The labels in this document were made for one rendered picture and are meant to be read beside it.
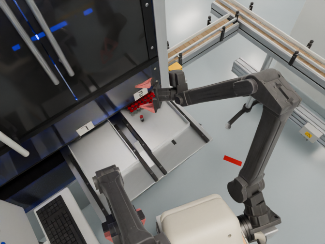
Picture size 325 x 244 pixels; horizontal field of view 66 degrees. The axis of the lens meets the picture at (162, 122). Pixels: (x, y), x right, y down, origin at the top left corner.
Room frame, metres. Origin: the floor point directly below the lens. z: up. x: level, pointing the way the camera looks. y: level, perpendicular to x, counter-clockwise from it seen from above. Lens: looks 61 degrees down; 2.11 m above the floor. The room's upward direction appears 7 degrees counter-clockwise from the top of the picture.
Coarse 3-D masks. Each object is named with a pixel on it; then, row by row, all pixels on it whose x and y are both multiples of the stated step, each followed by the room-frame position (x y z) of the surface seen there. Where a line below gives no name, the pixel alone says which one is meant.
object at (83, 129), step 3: (87, 123) 0.64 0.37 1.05; (90, 123) 0.64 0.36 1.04; (84, 126) 0.63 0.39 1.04; (87, 126) 0.63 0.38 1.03; (90, 126) 0.64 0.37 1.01; (93, 126) 0.65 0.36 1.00; (78, 129) 0.61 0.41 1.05; (81, 129) 0.62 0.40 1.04; (84, 129) 0.62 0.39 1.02; (87, 129) 0.63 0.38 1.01; (90, 129) 0.64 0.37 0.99; (78, 132) 0.61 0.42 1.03; (81, 132) 0.61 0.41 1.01; (84, 132) 0.62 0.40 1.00; (81, 135) 0.61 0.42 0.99
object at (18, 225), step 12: (0, 204) 0.30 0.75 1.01; (12, 204) 0.32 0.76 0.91; (0, 216) 0.24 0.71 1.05; (12, 216) 0.25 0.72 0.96; (24, 216) 0.27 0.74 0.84; (0, 228) 0.18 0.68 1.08; (12, 228) 0.19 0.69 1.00; (24, 228) 0.21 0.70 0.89; (0, 240) 0.14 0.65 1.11; (12, 240) 0.14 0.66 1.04; (24, 240) 0.15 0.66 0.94; (36, 240) 0.16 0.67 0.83
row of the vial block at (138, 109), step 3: (153, 96) 0.84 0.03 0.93; (147, 99) 0.82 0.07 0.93; (150, 99) 0.82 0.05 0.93; (144, 102) 0.81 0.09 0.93; (147, 102) 0.81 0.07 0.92; (138, 105) 0.79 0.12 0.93; (135, 108) 0.77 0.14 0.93; (138, 108) 0.77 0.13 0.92; (141, 108) 0.78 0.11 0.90; (132, 111) 0.75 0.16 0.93; (135, 111) 0.76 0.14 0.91; (138, 111) 0.77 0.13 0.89; (132, 114) 0.75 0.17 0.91
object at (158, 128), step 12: (168, 108) 0.77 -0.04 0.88; (132, 120) 0.72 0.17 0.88; (144, 120) 0.72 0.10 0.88; (156, 120) 0.71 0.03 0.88; (168, 120) 0.70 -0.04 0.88; (180, 120) 0.69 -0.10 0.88; (144, 132) 0.64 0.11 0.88; (156, 132) 0.63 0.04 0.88; (168, 132) 0.62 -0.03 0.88; (156, 144) 0.56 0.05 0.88
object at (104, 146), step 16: (96, 128) 0.70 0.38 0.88; (112, 128) 0.69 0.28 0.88; (80, 144) 0.61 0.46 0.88; (96, 144) 0.60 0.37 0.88; (112, 144) 0.59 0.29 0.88; (80, 160) 0.52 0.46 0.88; (96, 160) 0.51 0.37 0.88; (112, 160) 0.50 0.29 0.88; (128, 160) 0.48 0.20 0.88; (96, 192) 0.34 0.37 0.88
